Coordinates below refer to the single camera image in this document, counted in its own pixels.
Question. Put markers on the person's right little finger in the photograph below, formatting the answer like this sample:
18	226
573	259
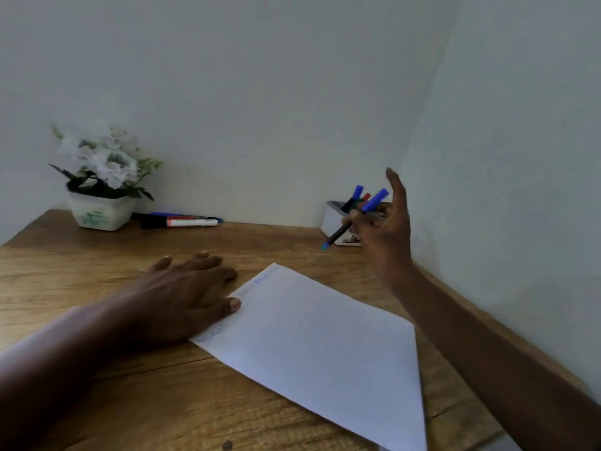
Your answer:
397	192

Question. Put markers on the person's left forearm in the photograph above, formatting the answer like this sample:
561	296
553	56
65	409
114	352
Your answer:
51	366

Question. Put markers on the white marker with black cap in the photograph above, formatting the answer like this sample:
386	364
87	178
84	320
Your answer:
188	223

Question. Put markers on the person's left hand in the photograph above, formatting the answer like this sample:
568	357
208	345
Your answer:
173	305

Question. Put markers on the person's right hand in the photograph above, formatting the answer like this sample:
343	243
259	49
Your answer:
389	244

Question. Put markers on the person's left little finger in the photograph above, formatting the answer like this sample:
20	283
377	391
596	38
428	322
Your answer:
161	263

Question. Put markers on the white paper sheet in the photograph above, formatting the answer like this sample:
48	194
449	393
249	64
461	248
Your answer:
319	347

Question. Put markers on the black pen with blue cap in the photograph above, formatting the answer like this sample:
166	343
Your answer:
374	202
355	195

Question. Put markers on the thin blue pen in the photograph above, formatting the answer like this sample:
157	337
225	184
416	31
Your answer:
188	215

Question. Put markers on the white pen holder box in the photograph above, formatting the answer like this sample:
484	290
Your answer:
331	222

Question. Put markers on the person's right forearm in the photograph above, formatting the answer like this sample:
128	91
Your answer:
479	361

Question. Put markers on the white flowers in white pot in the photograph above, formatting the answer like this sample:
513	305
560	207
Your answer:
104	183

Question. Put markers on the person's left middle finger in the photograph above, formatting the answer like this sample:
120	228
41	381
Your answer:
204	263

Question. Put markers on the person's left thumb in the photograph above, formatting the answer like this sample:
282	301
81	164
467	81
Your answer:
220	310

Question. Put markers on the green pen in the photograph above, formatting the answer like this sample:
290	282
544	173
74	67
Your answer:
358	205

